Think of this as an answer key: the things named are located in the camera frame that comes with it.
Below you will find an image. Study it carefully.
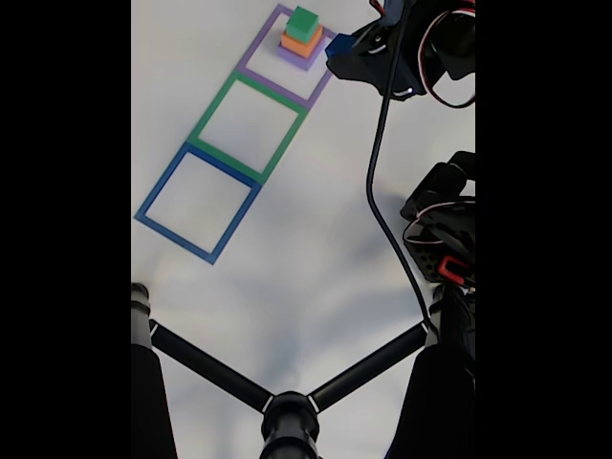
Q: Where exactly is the green cube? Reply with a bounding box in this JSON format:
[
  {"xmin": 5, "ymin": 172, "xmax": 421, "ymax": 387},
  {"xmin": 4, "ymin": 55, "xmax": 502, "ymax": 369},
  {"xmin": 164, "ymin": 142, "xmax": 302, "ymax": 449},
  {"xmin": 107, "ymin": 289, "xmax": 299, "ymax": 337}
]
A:
[{"xmin": 285, "ymin": 5, "xmax": 320, "ymax": 42}]

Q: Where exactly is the purple square block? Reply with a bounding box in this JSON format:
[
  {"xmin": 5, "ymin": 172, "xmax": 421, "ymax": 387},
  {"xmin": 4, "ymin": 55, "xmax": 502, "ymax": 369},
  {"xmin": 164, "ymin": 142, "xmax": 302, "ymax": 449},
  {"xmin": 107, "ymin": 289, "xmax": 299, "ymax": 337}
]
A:
[{"xmin": 276, "ymin": 41, "xmax": 327, "ymax": 72}]

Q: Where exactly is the orange square block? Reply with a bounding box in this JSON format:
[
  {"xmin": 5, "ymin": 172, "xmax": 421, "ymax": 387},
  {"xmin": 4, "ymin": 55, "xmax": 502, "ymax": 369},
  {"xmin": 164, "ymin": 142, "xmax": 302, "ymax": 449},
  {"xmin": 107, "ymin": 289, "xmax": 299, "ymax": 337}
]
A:
[{"xmin": 280, "ymin": 24, "xmax": 326, "ymax": 57}]

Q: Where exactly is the red clamp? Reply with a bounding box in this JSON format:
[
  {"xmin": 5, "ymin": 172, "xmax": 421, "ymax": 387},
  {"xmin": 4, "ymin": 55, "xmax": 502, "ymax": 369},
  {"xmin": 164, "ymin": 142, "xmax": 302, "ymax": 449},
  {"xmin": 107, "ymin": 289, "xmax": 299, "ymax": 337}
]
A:
[{"xmin": 437, "ymin": 255, "xmax": 472, "ymax": 283}]

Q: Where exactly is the black tripod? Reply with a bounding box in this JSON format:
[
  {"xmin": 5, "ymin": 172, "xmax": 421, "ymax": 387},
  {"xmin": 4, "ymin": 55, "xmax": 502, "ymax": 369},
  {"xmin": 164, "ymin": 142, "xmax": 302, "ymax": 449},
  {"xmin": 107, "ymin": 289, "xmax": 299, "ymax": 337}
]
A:
[{"xmin": 131, "ymin": 281, "xmax": 476, "ymax": 459}]

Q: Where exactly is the red white gripper servo cable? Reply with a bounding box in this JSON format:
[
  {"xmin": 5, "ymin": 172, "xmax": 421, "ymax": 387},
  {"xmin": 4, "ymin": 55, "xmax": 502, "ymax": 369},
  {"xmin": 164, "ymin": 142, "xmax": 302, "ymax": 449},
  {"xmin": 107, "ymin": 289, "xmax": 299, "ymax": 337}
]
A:
[{"xmin": 418, "ymin": 5, "xmax": 476, "ymax": 109}]

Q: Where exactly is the circuit board camera, blue mount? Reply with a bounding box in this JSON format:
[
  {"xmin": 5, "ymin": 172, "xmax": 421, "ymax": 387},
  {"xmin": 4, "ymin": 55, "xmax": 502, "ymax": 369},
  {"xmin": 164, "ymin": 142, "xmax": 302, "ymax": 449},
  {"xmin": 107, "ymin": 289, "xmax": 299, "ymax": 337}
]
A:
[{"xmin": 381, "ymin": 0, "xmax": 408, "ymax": 26}]

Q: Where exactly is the purple square frame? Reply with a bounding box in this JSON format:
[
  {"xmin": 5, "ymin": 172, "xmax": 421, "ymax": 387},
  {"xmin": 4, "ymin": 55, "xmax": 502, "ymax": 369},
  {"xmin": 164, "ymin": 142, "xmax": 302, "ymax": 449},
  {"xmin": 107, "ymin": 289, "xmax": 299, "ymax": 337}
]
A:
[{"xmin": 236, "ymin": 3, "xmax": 354, "ymax": 110}]

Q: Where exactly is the green square frame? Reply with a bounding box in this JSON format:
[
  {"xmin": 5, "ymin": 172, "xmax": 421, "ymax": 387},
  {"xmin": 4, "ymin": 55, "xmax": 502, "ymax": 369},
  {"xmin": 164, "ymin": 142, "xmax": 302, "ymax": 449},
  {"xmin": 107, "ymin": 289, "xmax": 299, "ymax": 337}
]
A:
[{"xmin": 186, "ymin": 71, "xmax": 310, "ymax": 186}]

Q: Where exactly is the red white base servo cable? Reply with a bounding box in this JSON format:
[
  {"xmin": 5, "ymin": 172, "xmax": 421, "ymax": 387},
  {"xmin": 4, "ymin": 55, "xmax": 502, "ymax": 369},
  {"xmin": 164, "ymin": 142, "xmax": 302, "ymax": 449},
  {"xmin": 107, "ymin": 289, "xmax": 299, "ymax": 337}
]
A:
[{"xmin": 403, "ymin": 199, "xmax": 476, "ymax": 246}]

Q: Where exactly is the blue square frame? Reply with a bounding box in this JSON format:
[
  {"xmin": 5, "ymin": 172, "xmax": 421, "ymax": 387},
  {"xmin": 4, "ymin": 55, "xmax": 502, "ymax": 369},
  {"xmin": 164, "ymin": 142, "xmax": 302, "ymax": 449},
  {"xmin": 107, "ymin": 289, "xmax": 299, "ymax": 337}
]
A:
[{"xmin": 133, "ymin": 142, "xmax": 263, "ymax": 266}]

